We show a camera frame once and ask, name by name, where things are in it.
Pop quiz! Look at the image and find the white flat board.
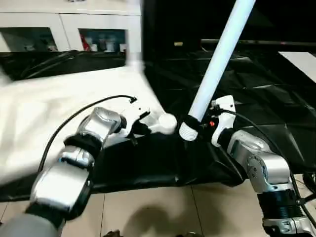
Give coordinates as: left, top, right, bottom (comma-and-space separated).
277, 51, 316, 84

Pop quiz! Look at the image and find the white glass-door cabinet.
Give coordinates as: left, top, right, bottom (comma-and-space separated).
0, 0, 143, 53

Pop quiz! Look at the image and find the white plastic table top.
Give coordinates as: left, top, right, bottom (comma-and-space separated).
0, 65, 178, 188

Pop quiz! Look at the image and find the long dark metal rod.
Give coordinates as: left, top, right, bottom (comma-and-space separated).
201, 39, 316, 47

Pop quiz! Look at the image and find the white plastic table leg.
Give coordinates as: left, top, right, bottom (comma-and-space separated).
179, 0, 256, 142
124, 0, 146, 73

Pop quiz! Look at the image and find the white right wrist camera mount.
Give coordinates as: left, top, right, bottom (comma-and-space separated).
211, 95, 237, 148

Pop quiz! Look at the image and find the large black backdrop sheet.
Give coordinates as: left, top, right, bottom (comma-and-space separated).
142, 0, 316, 45

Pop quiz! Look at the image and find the black plastic table mat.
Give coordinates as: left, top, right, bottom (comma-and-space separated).
0, 50, 316, 202

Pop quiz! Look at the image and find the red cabinet item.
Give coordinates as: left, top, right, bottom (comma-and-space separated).
80, 34, 90, 50

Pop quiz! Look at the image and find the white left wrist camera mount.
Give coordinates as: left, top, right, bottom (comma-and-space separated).
118, 100, 152, 139

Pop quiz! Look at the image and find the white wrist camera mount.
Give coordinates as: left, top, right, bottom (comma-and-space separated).
118, 100, 152, 139
211, 95, 237, 148

